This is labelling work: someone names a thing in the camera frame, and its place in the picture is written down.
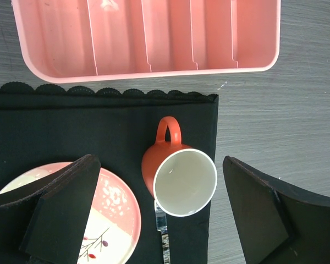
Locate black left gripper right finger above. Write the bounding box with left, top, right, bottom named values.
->
left=223, top=156, right=330, bottom=263

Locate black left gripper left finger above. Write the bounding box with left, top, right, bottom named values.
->
left=0, top=155, right=101, bottom=263

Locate pink cream plate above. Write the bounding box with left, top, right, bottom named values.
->
left=0, top=162, right=141, bottom=263

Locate black placemat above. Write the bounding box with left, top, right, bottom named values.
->
left=0, top=82, right=218, bottom=263

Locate orange mug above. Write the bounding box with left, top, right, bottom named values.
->
left=141, top=116, right=218, bottom=217

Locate silver knife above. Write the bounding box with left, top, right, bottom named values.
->
left=154, top=201, right=171, bottom=264

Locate pink divided organizer box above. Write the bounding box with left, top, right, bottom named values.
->
left=12, top=0, right=281, bottom=84

